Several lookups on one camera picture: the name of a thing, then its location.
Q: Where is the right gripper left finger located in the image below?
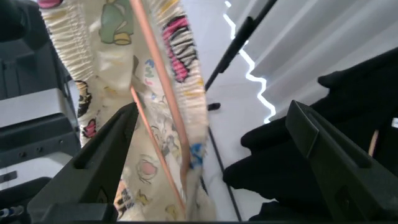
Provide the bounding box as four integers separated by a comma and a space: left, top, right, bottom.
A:
27, 102, 139, 222

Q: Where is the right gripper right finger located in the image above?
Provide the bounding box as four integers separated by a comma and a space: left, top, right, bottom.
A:
285, 100, 398, 222

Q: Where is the black garment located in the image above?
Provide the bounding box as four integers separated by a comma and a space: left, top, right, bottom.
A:
222, 46, 398, 222

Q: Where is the cream printed garment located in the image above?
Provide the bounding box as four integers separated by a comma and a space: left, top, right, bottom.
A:
37, 0, 218, 222

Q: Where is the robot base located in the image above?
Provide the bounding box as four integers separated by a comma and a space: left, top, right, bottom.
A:
0, 0, 82, 222

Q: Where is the black clothes rack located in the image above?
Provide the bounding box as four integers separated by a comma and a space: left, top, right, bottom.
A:
204, 0, 278, 222

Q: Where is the white curtain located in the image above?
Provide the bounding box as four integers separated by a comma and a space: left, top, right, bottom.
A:
224, 0, 398, 123

